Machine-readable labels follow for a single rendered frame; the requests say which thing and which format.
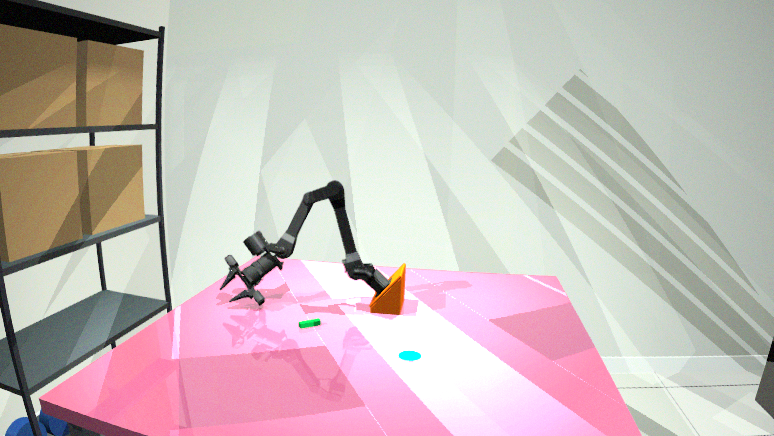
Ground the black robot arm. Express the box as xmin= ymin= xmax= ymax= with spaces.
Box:
xmin=243 ymin=180 xmax=392 ymax=297

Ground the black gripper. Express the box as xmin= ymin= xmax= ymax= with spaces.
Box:
xmin=220 ymin=255 xmax=267 ymax=306

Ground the green rectangular post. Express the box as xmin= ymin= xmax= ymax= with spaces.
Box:
xmin=299 ymin=318 xmax=321 ymax=329

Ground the cyan circle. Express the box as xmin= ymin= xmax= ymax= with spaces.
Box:
xmin=399 ymin=351 xmax=422 ymax=361

